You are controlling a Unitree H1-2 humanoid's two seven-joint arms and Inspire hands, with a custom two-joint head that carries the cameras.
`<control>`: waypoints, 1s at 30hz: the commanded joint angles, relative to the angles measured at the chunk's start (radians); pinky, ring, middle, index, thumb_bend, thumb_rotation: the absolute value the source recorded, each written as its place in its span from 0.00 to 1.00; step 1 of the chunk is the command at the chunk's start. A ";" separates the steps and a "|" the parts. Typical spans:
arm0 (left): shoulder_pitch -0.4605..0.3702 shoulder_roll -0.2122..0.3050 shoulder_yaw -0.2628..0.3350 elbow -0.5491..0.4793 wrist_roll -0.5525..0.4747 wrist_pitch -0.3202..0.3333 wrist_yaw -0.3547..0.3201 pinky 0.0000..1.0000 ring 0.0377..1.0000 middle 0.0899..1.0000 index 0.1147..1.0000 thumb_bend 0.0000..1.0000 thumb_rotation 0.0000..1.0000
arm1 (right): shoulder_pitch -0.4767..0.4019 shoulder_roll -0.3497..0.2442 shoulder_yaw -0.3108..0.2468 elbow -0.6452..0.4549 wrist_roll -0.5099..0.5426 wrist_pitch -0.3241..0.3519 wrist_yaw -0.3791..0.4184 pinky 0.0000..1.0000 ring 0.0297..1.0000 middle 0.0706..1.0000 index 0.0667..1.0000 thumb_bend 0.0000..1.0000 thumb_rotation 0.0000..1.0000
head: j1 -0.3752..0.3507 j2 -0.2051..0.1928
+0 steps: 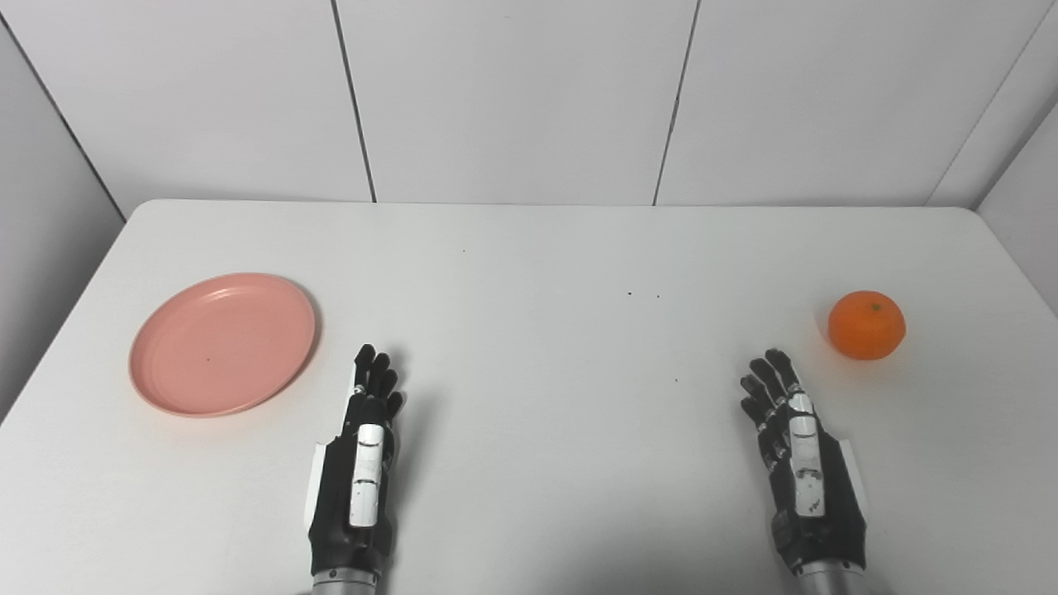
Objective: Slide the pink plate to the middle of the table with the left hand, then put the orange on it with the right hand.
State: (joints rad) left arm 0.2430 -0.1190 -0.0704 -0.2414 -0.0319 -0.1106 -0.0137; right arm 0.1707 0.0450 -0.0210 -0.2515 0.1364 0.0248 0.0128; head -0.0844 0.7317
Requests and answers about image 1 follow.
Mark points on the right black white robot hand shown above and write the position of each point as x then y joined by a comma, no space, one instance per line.
814,487

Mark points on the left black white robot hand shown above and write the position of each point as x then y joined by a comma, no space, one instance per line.
364,463

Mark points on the pink round plate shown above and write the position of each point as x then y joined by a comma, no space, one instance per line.
221,345

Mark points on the orange fruit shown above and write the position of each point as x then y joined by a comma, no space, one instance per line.
866,326

